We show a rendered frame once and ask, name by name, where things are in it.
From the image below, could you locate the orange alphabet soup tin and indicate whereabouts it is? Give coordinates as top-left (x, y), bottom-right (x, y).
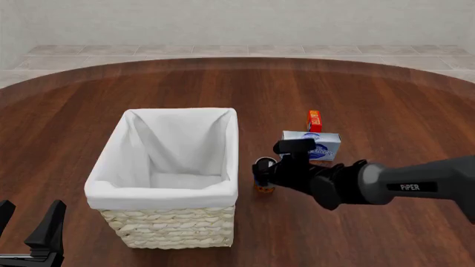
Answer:
top-left (254, 156), bottom-right (278, 194)

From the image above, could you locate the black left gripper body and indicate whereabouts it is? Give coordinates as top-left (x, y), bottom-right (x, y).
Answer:
top-left (0, 251), bottom-right (65, 267)

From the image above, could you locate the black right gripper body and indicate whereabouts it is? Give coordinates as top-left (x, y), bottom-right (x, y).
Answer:
top-left (273, 155), bottom-right (317, 196)

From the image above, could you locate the white blue food box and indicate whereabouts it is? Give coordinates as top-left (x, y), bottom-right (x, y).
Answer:
top-left (281, 130), bottom-right (341, 168)

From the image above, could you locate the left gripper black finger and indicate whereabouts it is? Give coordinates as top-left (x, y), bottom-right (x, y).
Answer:
top-left (24, 199), bottom-right (68, 258)
top-left (0, 199), bottom-right (17, 234)

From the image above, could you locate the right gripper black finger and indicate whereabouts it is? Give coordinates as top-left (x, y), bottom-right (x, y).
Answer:
top-left (252, 162), bottom-right (278, 187)

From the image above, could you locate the white-lined wicker basket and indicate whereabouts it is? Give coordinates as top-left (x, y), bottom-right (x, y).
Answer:
top-left (84, 107), bottom-right (239, 250)

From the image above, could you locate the red orange butter box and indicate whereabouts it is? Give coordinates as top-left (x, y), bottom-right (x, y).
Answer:
top-left (307, 109), bottom-right (324, 134)

